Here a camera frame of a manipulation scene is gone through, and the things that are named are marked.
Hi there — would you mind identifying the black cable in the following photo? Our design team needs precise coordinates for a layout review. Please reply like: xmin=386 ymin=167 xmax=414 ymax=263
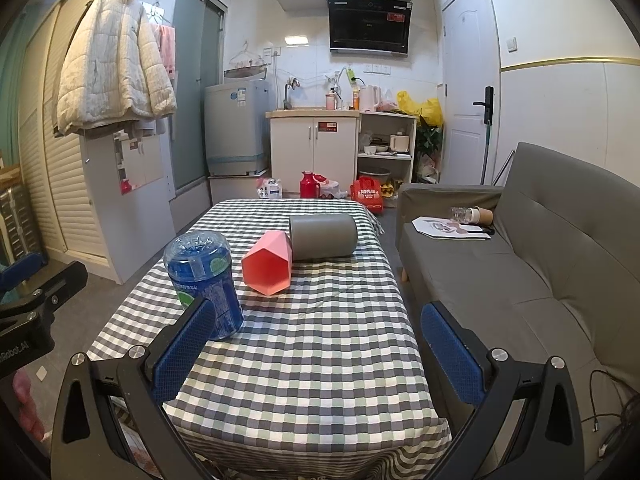
xmin=587 ymin=369 xmax=640 ymax=461

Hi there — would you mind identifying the grey round cup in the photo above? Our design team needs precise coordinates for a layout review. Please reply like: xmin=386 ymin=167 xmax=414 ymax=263
xmin=289 ymin=213 xmax=359 ymax=262

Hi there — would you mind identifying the grey checkered tablecloth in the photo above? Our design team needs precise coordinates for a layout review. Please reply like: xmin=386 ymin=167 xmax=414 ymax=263
xmin=85 ymin=199 xmax=451 ymax=480

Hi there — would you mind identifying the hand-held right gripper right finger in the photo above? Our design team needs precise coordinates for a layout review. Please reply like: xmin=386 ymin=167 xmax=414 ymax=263
xmin=419 ymin=301 xmax=586 ymax=480

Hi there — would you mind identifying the grey fabric sofa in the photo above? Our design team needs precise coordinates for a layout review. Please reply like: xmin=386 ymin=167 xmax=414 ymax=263
xmin=395 ymin=141 xmax=640 ymax=480

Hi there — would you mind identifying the white open shelf unit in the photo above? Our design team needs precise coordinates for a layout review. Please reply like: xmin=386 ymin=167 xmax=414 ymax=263
xmin=356 ymin=111 xmax=418 ymax=186

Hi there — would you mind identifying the beige louvred wardrobe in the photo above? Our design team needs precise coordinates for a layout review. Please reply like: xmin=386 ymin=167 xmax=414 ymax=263
xmin=15 ymin=0 xmax=121 ymax=261

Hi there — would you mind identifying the white printed paper sheet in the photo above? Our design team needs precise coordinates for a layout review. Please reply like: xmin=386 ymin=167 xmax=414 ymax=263
xmin=411 ymin=216 xmax=493 ymax=241

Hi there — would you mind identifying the green potted plant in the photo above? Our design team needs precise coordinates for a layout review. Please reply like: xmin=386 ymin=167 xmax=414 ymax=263
xmin=416 ymin=125 xmax=443 ymax=161

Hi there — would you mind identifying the frosted glass door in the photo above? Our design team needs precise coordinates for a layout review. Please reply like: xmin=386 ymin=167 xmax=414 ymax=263
xmin=170 ymin=0 xmax=228 ymax=193

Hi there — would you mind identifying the yellow plastic bag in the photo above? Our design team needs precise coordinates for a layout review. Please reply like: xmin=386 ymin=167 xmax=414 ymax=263
xmin=396 ymin=91 xmax=445 ymax=127

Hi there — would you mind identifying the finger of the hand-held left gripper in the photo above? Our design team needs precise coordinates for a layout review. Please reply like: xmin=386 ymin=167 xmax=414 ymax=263
xmin=0 ymin=260 xmax=88 ymax=322
xmin=0 ymin=252 xmax=45 ymax=305

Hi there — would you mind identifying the pink hanging garment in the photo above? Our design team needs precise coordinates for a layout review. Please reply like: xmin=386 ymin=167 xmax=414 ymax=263
xmin=152 ymin=22 xmax=177 ymax=75

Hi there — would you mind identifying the white floor cabinet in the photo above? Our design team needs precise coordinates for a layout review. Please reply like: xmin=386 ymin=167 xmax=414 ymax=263
xmin=80 ymin=120 xmax=176 ymax=286

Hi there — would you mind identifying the mop pole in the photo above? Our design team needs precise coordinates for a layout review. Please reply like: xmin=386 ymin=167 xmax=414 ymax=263
xmin=481 ymin=122 xmax=493 ymax=186

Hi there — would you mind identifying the grey washing machine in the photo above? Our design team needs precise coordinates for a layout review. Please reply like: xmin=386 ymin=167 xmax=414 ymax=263
xmin=203 ymin=79 xmax=271 ymax=177

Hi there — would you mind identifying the silver ribbed case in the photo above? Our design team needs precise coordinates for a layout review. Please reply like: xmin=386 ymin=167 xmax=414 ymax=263
xmin=0 ymin=182 xmax=43 ymax=266

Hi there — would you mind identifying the red shopping bag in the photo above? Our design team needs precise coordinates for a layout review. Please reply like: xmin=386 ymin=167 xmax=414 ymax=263
xmin=349 ymin=176 xmax=386 ymax=211

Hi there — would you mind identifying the pink hexagonal cup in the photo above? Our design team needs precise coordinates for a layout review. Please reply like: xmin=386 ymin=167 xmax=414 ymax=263
xmin=241 ymin=230 xmax=294 ymax=296

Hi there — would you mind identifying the white door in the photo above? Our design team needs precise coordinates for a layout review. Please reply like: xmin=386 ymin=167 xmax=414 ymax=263
xmin=440 ymin=0 xmax=501 ymax=186

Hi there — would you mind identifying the white sink cabinet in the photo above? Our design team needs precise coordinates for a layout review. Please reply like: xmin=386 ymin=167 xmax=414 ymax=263
xmin=265 ymin=109 xmax=361 ymax=200

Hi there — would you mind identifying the white puffer jacket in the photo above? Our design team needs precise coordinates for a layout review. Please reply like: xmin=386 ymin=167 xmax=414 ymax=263
xmin=52 ymin=0 xmax=178 ymax=137

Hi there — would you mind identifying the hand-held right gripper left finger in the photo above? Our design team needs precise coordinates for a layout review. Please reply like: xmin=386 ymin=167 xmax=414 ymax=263
xmin=50 ymin=296 xmax=217 ymax=480

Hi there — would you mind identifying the black range hood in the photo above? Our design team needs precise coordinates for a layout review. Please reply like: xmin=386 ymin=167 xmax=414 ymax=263
xmin=325 ymin=0 xmax=414 ymax=56

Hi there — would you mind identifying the white printed package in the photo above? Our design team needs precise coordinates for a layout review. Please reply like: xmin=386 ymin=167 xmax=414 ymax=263
xmin=255 ymin=177 xmax=284 ymax=200

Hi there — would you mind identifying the black door handle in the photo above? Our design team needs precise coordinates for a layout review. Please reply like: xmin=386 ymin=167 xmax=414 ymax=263
xmin=472 ymin=86 xmax=495 ymax=125

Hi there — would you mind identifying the pink cloth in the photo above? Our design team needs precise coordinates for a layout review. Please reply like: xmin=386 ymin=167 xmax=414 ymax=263
xmin=10 ymin=367 xmax=48 ymax=443

